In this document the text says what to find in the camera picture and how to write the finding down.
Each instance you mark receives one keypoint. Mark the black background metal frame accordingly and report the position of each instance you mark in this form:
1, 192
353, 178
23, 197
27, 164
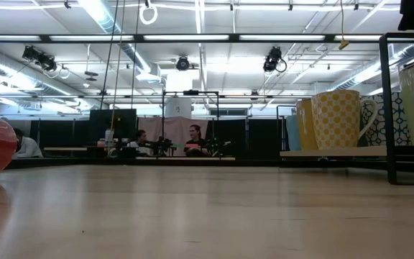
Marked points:
190, 92

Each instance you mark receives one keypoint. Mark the yellow polka dot mug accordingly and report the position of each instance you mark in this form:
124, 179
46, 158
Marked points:
332, 122

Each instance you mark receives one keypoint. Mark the pink cloth curtain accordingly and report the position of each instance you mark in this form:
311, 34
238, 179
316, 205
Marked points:
171, 129

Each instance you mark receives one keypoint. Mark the white cylinder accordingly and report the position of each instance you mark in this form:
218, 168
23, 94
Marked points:
178, 108

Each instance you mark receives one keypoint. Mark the black overhead beam light strips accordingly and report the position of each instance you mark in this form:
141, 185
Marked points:
13, 37

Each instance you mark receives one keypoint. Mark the light blue mug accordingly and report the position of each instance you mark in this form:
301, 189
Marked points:
291, 133

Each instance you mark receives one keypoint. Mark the blue white patterned mug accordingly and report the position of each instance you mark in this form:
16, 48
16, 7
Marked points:
403, 122

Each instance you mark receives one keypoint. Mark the black aluminium table frame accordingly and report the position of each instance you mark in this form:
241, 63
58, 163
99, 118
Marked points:
192, 162

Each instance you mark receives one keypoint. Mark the large mustard yellow mug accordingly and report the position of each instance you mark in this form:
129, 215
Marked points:
304, 126

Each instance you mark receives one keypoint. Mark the black ceiling spotlight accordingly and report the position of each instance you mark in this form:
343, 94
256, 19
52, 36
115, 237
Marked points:
47, 63
183, 63
272, 59
31, 53

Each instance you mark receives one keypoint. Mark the black background robot arm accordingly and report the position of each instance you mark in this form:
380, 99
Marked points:
162, 145
217, 147

